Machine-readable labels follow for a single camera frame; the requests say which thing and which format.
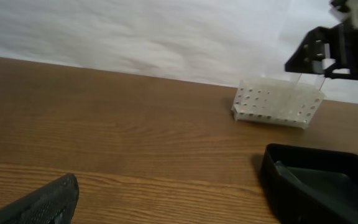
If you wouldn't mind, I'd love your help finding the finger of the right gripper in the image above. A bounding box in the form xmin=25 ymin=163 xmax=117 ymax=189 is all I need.
xmin=284 ymin=26 xmax=334 ymax=75
xmin=324 ymin=67 xmax=358 ymax=87

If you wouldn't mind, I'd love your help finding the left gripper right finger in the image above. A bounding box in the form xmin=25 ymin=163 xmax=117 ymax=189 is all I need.
xmin=273 ymin=175 xmax=358 ymax=224

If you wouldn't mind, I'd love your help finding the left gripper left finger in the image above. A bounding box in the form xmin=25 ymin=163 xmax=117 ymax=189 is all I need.
xmin=0 ymin=173 xmax=80 ymax=224

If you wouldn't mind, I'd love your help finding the black tray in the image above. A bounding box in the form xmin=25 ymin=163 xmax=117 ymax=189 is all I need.
xmin=260 ymin=143 xmax=358 ymax=223

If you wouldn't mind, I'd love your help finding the white test tube rack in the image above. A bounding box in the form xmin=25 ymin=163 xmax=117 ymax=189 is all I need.
xmin=231 ymin=77 xmax=326 ymax=130

